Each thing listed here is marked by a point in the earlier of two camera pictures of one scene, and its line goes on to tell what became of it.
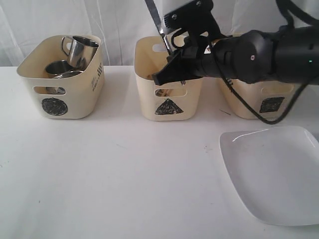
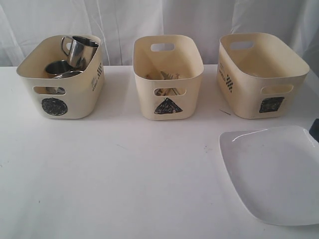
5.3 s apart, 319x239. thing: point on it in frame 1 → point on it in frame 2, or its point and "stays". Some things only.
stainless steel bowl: (60, 90) stays
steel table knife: (159, 24) → (165, 76)
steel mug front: (81, 50) stays
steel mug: (58, 66) stays
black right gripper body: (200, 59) → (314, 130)
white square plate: (275, 170) stays
